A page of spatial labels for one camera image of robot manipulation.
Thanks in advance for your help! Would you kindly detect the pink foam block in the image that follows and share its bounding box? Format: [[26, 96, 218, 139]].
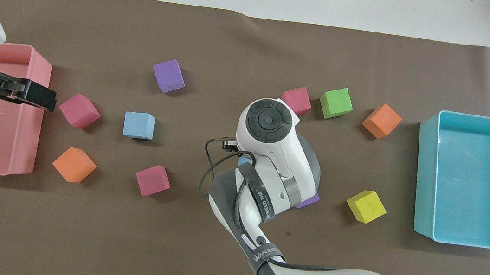
[[279, 84, 315, 117], [57, 91, 104, 132], [133, 162, 173, 199]]

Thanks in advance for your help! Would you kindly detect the orange foam block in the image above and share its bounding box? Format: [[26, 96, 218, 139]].
[[51, 145, 99, 186], [361, 101, 404, 141]]

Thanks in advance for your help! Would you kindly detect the purple foam block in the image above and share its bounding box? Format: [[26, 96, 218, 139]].
[[295, 190, 321, 211], [149, 57, 188, 96]]

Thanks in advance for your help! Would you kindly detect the green foam block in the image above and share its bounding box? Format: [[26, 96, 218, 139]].
[[317, 85, 355, 122]]

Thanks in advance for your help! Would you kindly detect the yellow foam block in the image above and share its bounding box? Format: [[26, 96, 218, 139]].
[[344, 188, 389, 226]]

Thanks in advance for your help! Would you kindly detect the cyan plastic bin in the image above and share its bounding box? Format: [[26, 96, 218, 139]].
[[406, 108, 490, 249]]

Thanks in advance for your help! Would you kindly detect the black cable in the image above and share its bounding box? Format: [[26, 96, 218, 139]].
[[197, 135, 246, 204]]

